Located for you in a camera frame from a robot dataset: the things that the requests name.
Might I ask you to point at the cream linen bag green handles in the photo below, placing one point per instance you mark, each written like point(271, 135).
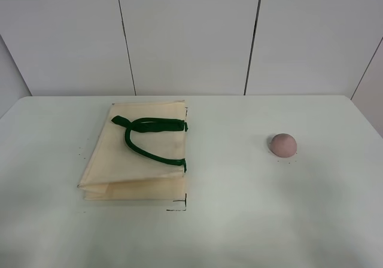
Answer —
point(140, 154)

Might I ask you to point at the pink peach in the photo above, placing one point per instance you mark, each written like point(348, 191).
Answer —
point(283, 145)

